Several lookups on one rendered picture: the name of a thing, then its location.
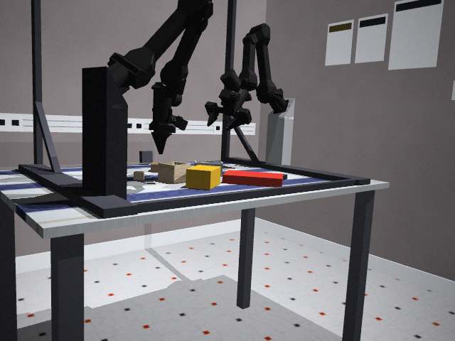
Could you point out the red flat rectangular slab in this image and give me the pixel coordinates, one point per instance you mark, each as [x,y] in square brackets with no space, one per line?
[253,178]

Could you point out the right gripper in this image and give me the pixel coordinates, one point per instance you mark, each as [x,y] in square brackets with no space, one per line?
[161,115]

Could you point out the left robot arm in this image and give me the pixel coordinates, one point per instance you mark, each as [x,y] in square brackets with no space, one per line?
[258,38]

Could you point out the yellow block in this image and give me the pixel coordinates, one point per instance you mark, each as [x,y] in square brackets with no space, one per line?
[203,177]

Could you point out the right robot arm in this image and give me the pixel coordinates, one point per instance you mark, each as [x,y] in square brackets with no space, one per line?
[137,67]

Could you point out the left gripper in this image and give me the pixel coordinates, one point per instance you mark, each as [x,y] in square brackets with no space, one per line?
[239,118]

